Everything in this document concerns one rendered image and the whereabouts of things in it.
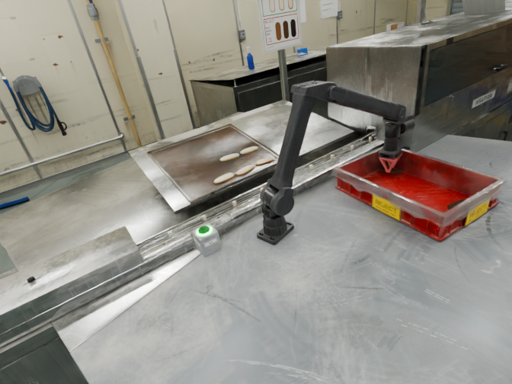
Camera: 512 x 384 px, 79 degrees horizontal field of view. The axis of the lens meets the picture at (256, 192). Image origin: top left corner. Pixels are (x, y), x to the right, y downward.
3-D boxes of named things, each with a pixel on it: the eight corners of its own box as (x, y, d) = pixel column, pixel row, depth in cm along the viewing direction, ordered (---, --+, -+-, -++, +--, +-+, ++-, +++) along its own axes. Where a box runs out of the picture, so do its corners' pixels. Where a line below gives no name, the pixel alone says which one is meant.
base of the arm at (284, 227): (274, 245, 106) (295, 227, 114) (271, 226, 102) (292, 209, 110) (256, 237, 112) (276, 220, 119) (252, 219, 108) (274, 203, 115)
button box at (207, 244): (206, 266, 108) (198, 241, 102) (196, 255, 113) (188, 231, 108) (225, 254, 111) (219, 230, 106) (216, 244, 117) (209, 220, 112)
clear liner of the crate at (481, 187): (441, 245, 94) (446, 219, 90) (331, 187, 133) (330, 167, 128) (504, 203, 107) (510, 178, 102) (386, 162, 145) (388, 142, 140)
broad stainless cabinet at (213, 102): (248, 178, 334) (231, 79, 284) (206, 154, 413) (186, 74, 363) (367, 125, 418) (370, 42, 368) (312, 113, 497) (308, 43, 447)
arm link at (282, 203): (289, 72, 97) (310, 74, 89) (321, 82, 105) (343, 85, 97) (257, 204, 110) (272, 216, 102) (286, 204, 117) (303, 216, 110)
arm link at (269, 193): (262, 216, 111) (270, 222, 107) (258, 191, 106) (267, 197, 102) (283, 206, 114) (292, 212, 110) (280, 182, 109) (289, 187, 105)
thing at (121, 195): (161, 479, 122) (68, 352, 82) (60, 327, 195) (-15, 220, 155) (367, 233, 229) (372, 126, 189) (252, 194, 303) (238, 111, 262)
